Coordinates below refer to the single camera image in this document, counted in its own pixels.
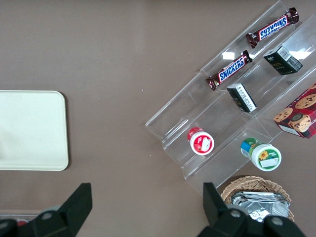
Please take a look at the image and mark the red chocolate cookie box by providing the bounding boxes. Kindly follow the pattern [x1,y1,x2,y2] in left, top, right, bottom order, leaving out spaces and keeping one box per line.
[273,82,316,140]

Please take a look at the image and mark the red lid snack cup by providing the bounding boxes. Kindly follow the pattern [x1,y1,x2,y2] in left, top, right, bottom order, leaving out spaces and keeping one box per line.
[186,126,215,157]

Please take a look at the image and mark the cream rectangular tray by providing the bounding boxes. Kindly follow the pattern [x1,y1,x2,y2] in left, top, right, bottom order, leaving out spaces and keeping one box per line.
[0,90,69,172]

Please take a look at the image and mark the Snickers chocolate bar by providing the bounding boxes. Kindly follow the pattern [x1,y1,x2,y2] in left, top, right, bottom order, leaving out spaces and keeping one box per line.
[205,49,253,92]
[245,7,300,49]

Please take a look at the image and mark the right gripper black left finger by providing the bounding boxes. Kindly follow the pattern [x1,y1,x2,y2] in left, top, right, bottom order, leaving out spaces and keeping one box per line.
[0,183,93,237]

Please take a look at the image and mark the light tan wicker basket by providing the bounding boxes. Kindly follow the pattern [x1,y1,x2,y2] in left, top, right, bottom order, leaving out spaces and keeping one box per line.
[220,175,296,237]

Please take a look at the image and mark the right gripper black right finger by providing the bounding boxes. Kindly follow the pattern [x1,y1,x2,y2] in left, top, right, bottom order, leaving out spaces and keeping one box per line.
[197,182,307,237]

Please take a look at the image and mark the clear acrylic bottle rack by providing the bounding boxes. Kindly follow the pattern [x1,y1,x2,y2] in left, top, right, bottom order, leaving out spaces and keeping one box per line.
[0,209,40,227]

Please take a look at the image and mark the small dark green box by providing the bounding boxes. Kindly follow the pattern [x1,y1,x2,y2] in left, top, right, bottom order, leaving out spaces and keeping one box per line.
[226,82,258,114]
[262,45,304,76]

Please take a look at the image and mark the green lid snack cup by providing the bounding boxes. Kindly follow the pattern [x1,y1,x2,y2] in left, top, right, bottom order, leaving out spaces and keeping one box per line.
[240,137,282,172]

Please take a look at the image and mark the clear acrylic stepped display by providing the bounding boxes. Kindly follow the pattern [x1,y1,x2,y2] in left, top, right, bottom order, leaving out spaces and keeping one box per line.
[144,0,316,198]

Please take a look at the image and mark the silver foil packets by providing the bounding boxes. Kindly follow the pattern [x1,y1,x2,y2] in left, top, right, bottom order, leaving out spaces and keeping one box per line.
[231,190,290,224]

